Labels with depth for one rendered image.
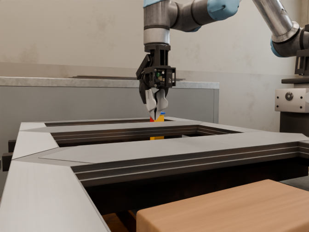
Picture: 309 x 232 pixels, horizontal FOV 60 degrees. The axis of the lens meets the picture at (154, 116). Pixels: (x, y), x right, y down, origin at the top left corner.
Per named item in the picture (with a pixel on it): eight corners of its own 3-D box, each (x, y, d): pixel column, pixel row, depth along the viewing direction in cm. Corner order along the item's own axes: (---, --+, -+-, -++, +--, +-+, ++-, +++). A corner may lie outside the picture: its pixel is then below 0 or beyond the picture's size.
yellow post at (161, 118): (154, 156, 127) (154, 115, 126) (150, 153, 132) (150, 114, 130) (163, 154, 129) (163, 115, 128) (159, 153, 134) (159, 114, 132)
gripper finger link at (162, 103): (161, 121, 76) (162, 88, 75) (152, 119, 81) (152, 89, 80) (171, 120, 77) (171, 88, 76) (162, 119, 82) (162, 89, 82)
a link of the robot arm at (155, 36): (139, 32, 78) (164, 35, 82) (139, 49, 79) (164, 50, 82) (150, 26, 72) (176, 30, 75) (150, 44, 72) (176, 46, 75)
